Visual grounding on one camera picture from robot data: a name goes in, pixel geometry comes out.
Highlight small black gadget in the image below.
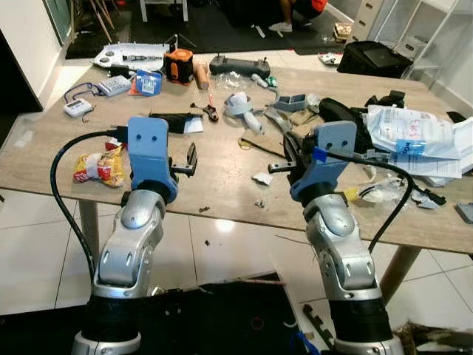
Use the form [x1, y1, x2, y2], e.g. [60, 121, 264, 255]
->
[365, 89, 406, 109]

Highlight white marker green tip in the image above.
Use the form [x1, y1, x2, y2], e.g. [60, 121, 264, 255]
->
[251, 72, 279, 89]

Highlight white printed paper sheets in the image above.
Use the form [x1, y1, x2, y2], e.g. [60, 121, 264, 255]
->
[399, 117, 473, 179]

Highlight black backpack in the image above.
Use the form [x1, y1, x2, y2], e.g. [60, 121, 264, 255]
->
[338, 40, 414, 79]

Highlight grey flat electronic device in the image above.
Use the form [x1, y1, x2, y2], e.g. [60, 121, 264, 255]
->
[96, 75, 133, 98]

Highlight yellow red snack wrapper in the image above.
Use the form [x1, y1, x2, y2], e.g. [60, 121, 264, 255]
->
[72, 143, 128, 188]

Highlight black floor rug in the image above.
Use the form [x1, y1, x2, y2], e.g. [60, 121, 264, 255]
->
[65, 0, 350, 61]

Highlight small white device blue cord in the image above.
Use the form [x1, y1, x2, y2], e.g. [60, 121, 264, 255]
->
[62, 81, 100, 119]

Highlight black handheld controller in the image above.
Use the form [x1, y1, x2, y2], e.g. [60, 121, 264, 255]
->
[208, 55, 271, 79]

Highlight black plastic scrap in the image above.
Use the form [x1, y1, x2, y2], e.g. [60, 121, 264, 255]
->
[412, 188, 447, 209]

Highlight orange black tool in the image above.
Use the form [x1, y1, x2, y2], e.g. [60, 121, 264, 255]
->
[163, 47, 195, 85]

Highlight brown cardboard box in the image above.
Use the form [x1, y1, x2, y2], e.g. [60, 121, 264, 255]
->
[392, 321, 473, 355]

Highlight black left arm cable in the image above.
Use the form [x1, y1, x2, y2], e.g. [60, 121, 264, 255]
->
[50, 129, 131, 283]

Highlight grey flat plastic piece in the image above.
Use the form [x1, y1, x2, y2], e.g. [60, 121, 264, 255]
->
[455, 200, 473, 225]

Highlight tan cylinder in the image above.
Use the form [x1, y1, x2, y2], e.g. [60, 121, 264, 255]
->
[194, 62, 211, 90]

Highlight wooden table leg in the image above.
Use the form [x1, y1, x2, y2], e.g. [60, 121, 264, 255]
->
[379, 244, 427, 305]

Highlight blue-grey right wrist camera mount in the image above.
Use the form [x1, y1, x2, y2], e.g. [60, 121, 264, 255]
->
[290, 121, 358, 203]

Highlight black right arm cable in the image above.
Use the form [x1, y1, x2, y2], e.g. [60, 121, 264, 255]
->
[325, 146, 415, 254]

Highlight black rubbish bag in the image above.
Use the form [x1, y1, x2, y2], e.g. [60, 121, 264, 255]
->
[0, 275, 315, 355]

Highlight black soft bag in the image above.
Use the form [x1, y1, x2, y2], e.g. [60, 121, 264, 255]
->
[319, 97, 375, 153]

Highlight white shelf unit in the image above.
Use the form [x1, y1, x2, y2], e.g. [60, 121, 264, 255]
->
[350, 0, 473, 76]

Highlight person's leg with white shoe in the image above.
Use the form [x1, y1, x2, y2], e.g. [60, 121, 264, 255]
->
[268, 0, 327, 35]

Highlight white flat controller device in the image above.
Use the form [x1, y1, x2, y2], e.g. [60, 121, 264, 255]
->
[95, 41, 171, 72]

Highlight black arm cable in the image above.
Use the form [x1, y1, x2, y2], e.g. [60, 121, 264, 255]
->
[50, 129, 131, 283]
[325, 146, 415, 254]

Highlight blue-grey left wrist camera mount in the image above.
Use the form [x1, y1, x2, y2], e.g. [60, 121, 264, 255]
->
[127, 116, 179, 204]

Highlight clear crumpled plastic wrap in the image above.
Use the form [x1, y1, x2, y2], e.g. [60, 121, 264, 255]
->
[342, 176, 416, 206]

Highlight blue white small box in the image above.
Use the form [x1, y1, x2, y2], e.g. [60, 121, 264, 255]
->
[134, 70, 164, 98]

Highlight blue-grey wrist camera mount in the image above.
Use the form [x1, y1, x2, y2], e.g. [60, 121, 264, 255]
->
[290, 121, 358, 203]
[127, 116, 179, 204]

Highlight black fabric pouch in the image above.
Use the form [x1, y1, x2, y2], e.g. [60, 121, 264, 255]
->
[149, 112, 196, 135]

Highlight grey-blue printed part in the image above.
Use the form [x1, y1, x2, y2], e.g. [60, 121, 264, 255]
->
[276, 92, 308, 114]

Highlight grey plastic handle part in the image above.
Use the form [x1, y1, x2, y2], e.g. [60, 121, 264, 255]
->
[222, 92, 265, 136]

